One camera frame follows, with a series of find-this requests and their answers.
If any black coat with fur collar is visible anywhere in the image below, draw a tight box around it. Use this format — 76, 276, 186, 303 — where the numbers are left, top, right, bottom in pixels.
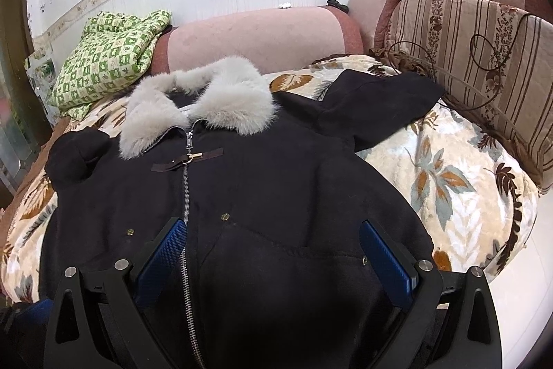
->
38, 57, 443, 368

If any floral beige bed blanket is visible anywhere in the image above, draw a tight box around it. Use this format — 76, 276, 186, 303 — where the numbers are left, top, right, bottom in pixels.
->
0, 53, 541, 305

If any stained glass door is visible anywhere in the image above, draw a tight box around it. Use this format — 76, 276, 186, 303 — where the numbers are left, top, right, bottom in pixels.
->
1, 0, 51, 208

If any plastic floral bag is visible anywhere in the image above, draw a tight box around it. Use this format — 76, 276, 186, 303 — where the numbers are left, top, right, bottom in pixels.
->
25, 50, 59, 126

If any striped floral pillow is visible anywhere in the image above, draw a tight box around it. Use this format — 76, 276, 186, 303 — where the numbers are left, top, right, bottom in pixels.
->
371, 0, 552, 190

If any green patterned folded quilt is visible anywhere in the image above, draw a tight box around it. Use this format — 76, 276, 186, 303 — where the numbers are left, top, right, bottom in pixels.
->
49, 9, 171, 120

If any pink long bolster cushion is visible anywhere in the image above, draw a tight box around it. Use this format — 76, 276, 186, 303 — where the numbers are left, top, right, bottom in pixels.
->
147, 7, 364, 75

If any small black object on bolster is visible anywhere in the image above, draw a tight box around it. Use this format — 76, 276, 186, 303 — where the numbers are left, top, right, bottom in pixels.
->
327, 0, 349, 14

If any thin black cable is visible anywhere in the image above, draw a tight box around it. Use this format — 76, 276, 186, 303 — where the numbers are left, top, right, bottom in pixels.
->
384, 11, 534, 112

